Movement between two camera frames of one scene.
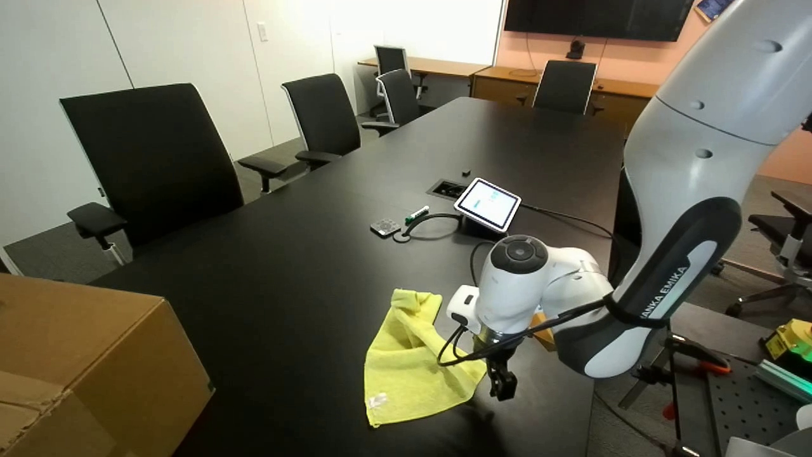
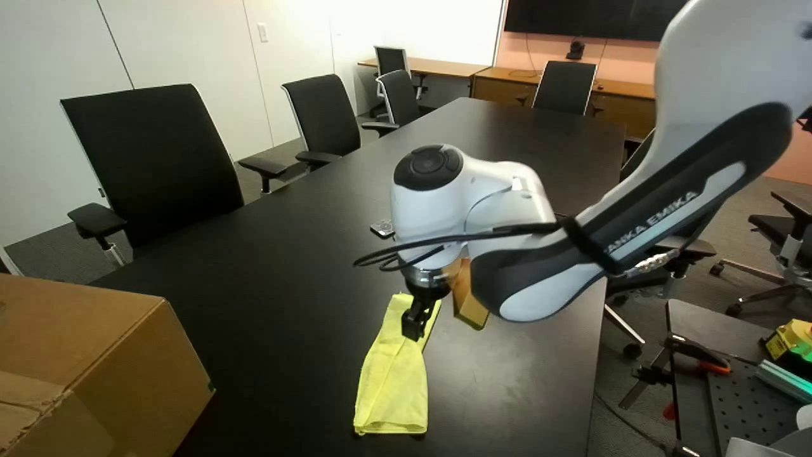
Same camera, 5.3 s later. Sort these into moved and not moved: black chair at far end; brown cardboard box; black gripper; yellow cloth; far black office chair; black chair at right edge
Moved: yellow cloth; black gripper
Not moved: far black office chair; brown cardboard box; black chair at far end; black chair at right edge
